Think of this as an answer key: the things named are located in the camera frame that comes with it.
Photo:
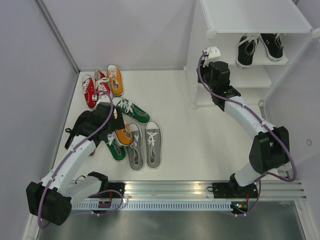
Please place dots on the green sneaker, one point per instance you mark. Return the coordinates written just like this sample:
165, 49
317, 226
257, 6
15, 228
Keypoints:
132, 110
118, 152

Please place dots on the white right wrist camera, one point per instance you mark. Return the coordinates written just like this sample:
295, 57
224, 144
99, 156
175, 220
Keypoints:
211, 54

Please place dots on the grey sneaker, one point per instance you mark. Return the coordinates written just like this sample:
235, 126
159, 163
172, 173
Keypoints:
134, 150
153, 142

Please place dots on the orange sneaker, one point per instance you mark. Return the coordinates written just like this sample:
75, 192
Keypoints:
123, 137
115, 79

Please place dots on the aluminium corner frame post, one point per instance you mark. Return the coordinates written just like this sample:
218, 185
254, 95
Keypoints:
56, 33

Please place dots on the red sneaker right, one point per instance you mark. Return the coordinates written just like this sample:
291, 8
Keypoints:
101, 83

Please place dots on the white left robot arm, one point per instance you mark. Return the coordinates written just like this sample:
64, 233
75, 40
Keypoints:
53, 197

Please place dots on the green sneaker far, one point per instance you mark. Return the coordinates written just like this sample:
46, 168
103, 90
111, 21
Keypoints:
132, 110

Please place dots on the red sneaker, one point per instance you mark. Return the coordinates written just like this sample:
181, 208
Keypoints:
101, 83
89, 89

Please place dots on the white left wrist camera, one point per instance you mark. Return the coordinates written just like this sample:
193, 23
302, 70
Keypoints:
102, 98

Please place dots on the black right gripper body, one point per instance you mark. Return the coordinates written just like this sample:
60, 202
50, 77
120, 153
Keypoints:
205, 72

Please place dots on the white slotted cable duct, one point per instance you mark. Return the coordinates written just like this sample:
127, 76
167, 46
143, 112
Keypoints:
95, 205

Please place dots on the black sneaker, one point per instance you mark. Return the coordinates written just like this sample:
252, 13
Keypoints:
273, 45
246, 49

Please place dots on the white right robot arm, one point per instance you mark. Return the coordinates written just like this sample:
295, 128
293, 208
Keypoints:
270, 147

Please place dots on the green sneaker near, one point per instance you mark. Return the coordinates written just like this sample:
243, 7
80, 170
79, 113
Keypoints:
118, 152

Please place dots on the white shoe cabinet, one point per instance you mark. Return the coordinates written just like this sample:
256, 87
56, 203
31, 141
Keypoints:
289, 89

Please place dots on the aluminium mounting rail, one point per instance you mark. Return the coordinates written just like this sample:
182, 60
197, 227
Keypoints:
271, 190

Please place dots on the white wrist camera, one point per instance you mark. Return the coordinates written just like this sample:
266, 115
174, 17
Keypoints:
211, 54
102, 98

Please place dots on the red sneaker left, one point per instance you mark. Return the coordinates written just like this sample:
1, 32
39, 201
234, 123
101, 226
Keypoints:
89, 89

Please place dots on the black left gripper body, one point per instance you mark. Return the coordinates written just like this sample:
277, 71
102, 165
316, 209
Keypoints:
110, 126

